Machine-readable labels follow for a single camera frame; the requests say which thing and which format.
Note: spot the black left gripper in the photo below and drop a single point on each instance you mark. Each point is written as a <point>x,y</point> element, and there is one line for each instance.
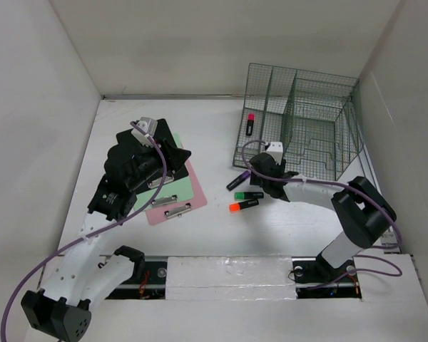
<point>155,151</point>

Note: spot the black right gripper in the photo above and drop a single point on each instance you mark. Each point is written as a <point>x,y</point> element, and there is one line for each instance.
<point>255,179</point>

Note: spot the purple capped black highlighter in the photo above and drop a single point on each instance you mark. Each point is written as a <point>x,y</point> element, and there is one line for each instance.
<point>238,180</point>

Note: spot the green capped black highlighter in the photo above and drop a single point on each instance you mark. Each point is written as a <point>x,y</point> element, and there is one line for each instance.
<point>248,195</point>

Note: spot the orange capped black highlighter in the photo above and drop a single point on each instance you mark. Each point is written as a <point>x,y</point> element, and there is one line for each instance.
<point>238,206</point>

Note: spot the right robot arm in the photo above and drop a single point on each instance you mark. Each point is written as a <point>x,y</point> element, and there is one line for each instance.
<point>363,213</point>

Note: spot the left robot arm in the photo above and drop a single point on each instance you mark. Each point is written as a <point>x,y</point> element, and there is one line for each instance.
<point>62,307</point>

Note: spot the black clipboard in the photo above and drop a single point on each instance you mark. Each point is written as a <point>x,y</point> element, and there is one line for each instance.
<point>162,133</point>

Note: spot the green clipboard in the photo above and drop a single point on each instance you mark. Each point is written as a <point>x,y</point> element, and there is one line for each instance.
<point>181,188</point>

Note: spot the pink capped black highlighter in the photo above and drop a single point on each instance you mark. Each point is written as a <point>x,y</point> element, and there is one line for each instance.
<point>250,124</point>

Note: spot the pink clipboard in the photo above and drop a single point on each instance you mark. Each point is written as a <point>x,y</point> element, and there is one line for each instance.
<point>199,200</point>

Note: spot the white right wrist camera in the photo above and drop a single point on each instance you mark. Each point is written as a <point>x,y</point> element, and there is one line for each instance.
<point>275,150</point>

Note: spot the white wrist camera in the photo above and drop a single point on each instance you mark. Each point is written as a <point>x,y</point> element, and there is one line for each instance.
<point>275,150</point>
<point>143,130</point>

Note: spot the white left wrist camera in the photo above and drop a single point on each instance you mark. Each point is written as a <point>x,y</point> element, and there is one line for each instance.
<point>143,130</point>

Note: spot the green wire mesh organizer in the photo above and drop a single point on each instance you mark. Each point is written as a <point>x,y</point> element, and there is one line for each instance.
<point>316,117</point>

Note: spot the black mounting rail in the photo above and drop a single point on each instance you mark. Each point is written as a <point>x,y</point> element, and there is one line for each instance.
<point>206,278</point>

